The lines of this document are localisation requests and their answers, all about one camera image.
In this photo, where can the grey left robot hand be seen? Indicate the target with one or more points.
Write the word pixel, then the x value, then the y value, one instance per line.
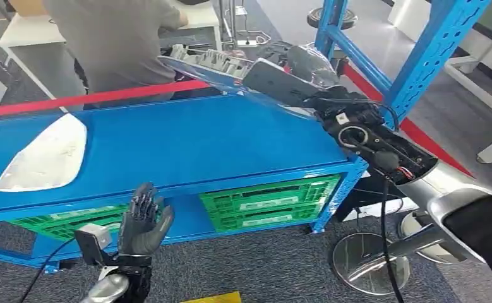
pixel 141 234

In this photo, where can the silver wheel hubcap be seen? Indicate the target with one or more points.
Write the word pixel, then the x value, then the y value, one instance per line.
pixel 212 67

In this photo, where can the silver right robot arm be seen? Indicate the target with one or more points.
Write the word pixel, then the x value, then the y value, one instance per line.
pixel 396 152

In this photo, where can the person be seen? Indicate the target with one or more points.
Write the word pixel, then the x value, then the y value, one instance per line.
pixel 116 46

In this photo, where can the green plastic crate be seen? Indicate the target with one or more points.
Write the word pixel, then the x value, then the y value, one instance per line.
pixel 266 196
pixel 82 214
pixel 266 219
pixel 74 232

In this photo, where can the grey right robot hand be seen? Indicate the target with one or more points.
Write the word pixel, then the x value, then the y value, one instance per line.
pixel 312 67

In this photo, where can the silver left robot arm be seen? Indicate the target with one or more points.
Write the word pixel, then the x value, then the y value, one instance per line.
pixel 111 288

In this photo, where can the chrome barrier post with base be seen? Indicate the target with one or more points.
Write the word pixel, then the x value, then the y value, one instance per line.
pixel 367 267
pixel 413 228
pixel 333 19

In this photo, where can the white desk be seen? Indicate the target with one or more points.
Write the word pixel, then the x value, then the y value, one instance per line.
pixel 24 35

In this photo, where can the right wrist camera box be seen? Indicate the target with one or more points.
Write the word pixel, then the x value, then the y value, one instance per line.
pixel 279 83

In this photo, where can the yellow floor tape square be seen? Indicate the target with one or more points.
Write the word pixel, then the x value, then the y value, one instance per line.
pixel 216 299

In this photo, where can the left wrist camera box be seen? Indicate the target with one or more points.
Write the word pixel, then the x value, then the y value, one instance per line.
pixel 91 244

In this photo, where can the white table with green top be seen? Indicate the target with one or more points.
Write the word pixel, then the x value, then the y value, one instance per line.
pixel 480 92

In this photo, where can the blue metal shelf rack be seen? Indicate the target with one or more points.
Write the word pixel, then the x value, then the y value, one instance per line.
pixel 187 142

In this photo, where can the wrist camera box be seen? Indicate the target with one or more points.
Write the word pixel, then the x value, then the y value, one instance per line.
pixel 91 244
pixel 279 83

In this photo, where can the white car lamp cover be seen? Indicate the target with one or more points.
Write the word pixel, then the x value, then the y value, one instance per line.
pixel 45 159

